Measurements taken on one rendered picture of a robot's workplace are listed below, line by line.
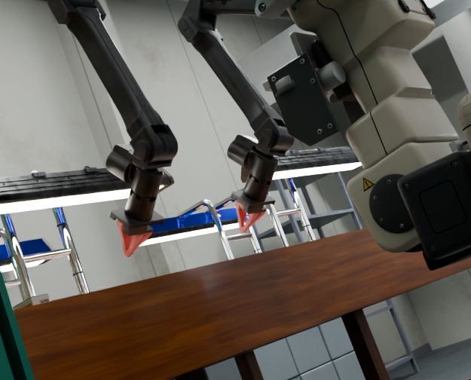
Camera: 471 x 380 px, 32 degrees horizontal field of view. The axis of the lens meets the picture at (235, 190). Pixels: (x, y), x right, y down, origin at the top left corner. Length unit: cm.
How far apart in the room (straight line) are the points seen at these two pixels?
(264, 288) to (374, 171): 41
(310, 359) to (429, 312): 341
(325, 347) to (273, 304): 322
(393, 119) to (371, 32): 17
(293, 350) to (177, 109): 247
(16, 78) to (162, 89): 138
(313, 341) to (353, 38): 349
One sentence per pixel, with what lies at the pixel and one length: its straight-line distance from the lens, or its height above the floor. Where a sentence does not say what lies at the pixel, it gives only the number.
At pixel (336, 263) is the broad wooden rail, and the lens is 197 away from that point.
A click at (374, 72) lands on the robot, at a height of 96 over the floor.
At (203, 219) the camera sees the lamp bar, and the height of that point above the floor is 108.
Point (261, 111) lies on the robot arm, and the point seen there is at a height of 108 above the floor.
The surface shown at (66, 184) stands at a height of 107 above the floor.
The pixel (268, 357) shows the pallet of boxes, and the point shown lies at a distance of 451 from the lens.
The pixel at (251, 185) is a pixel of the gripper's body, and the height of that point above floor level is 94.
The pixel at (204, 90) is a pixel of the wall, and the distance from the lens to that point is 681.
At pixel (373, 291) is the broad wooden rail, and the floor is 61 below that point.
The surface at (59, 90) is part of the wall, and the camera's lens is 566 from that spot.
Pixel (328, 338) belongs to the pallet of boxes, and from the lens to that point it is 501.
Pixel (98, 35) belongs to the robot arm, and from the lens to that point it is 175.
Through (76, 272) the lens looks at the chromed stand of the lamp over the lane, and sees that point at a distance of 206.
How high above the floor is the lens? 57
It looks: 11 degrees up
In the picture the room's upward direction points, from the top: 21 degrees counter-clockwise
